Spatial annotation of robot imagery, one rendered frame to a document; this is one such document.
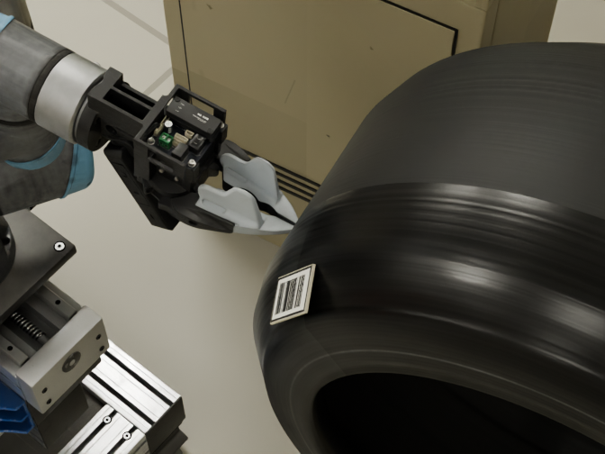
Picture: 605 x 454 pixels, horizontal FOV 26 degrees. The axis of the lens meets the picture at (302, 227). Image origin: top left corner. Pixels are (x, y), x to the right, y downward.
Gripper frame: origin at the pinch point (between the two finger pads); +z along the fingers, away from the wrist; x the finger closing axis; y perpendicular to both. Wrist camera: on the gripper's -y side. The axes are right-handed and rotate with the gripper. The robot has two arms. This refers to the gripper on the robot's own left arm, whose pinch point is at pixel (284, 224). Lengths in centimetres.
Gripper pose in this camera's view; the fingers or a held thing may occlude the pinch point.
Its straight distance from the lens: 118.7
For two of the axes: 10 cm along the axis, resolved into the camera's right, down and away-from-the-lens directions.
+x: 4.9, -7.4, 4.7
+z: 8.7, 4.7, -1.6
